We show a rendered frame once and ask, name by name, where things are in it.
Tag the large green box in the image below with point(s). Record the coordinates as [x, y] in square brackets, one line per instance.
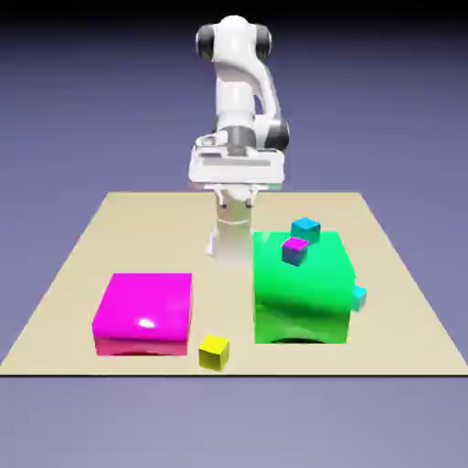
[303, 292]

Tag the large magenta box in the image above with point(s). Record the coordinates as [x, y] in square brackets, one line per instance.
[146, 310]

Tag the small magenta cube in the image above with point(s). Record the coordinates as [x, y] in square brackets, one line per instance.
[294, 250]

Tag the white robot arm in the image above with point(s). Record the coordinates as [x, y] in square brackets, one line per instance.
[234, 73]

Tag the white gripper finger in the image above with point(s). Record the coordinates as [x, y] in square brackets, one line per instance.
[221, 198]
[251, 198]

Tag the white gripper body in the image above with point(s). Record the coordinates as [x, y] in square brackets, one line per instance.
[236, 172]

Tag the small yellow cube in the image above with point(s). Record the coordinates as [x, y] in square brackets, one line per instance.
[214, 351]

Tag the small cyan cube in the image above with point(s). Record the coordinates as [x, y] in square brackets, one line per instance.
[306, 227]
[359, 298]

